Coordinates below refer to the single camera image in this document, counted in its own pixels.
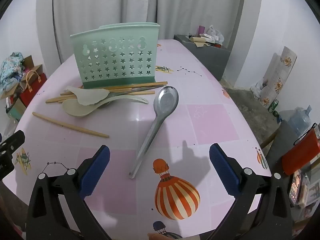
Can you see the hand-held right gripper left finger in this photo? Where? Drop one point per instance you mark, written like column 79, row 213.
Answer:
column 96, row 172

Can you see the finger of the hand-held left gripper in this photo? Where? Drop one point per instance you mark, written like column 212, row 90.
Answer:
column 13, row 141

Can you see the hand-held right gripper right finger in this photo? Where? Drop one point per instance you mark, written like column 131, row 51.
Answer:
column 225, row 172

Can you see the bamboo chopstick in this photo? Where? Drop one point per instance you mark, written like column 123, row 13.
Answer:
column 125, row 89
column 70, row 125
column 160, row 83
column 147, row 93

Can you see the beige rice spoon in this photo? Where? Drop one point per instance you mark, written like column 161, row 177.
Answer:
column 75, row 108

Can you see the translucent white rice paddle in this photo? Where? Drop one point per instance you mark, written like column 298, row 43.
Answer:
column 90, row 96

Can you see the large metal serving spoon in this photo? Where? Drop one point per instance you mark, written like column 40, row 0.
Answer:
column 166, row 100

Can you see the green plastic utensil holder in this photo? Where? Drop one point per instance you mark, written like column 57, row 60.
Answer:
column 120, row 81

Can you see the small metal spoon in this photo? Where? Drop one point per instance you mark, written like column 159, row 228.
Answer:
column 147, row 88

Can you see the green gift bag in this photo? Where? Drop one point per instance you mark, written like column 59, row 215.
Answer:
column 17, row 110

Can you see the red gift bag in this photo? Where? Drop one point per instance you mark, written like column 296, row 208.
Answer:
column 32, row 95

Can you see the pink printed tablecloth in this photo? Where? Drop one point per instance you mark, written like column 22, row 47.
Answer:
column 212, row 120

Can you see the dark grey cloth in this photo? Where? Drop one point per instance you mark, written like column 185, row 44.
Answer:
column 285, row 140

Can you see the floral cloth pile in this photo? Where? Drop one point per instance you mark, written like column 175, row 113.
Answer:
column 10, row 67

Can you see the colourful packet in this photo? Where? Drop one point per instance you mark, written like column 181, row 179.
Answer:
column 297, row 187

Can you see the red box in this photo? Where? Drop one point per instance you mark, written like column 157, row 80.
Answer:
column 300, row 152

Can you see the cardboard box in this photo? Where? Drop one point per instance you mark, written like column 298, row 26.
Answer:
column 31, row 62

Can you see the green can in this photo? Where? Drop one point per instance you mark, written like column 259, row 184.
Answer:
column 273, row 105

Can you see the clear water jug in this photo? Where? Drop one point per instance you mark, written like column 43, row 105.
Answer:
column 297, row 120

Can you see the floral printed board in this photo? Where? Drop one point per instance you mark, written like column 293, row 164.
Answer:
column 280, row 75

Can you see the grey cabinet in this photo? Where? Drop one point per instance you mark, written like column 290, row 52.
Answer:
column 212, row 60

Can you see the cardboard scraps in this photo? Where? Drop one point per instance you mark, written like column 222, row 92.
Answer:
column 198, row 41

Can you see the purple box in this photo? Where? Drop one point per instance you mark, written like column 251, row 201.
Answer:
column 201, row 30

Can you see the white curtain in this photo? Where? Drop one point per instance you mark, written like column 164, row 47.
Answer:
column 100, row 0

